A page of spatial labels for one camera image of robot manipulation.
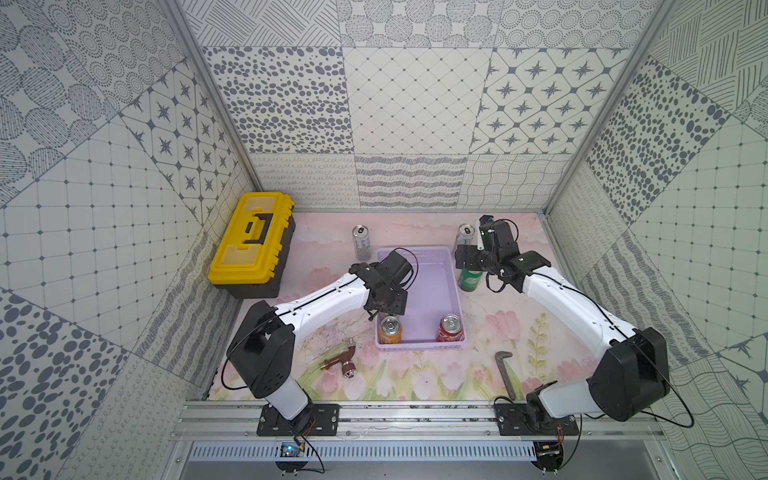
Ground green soda can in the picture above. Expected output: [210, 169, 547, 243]
[458, 268, 483, 292]

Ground white Monster can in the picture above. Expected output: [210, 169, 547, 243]
[453, 223, 476, 253]
[352, 225, 371, 262]

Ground orange drink can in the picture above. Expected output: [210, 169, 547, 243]
[378, 316, 403, 344]

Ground lilac plastic basket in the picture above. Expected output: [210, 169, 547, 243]
[375, 246, 468, 351]

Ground red cola can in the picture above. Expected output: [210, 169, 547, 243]
[436, 314, 464, 342]

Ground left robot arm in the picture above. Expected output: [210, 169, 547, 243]
[225, 261, 414, 424]

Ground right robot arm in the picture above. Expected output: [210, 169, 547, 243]
[455, 245, 671, 424]

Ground maroon drill chuck tool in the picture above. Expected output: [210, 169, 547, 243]
[321, 340, 357, 379]

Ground grey pry bar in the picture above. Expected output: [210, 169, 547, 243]
[494, 351, 516, 401]

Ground yellow black toolbox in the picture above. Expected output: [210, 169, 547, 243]
[208, 192, 296, 299]

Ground green circuit board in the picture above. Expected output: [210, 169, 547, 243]
[275, 442, 307, 473]

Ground black connector box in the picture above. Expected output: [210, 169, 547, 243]
[532, 441, 564, 472]

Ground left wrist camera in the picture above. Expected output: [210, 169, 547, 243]
[379, 250, 415, 289]

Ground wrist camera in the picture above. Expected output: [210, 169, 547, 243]
[478, 215, 520, 256]
[379, 250, 415, 289]

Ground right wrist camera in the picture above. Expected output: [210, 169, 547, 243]
[478, 215, 520, 256]

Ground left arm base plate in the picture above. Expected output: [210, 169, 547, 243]
[257, 403, 340, 437]

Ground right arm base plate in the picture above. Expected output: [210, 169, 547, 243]
[493, 401, 580, 438]

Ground aluminium rail frame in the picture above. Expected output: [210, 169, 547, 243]
[170, 400, 664, 441]

